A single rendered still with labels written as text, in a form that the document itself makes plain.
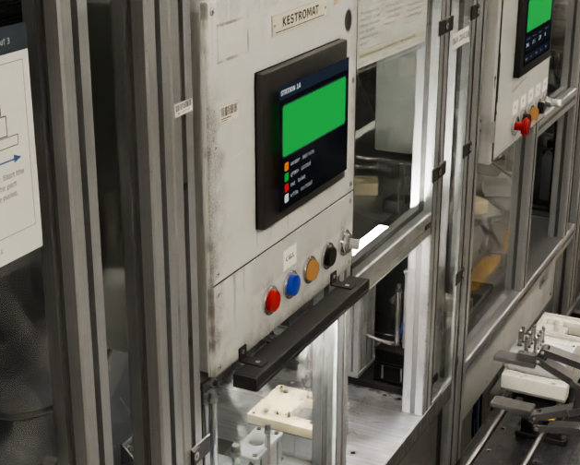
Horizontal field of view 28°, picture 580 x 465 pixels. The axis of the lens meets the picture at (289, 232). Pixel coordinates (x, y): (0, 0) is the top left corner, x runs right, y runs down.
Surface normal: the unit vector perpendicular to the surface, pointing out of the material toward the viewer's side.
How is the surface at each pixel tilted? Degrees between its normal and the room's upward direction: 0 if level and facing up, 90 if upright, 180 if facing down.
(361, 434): 0
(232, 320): 90
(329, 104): 90
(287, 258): 90
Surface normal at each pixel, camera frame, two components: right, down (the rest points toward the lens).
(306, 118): 0.90, 0.15
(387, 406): 0.00, -0.94
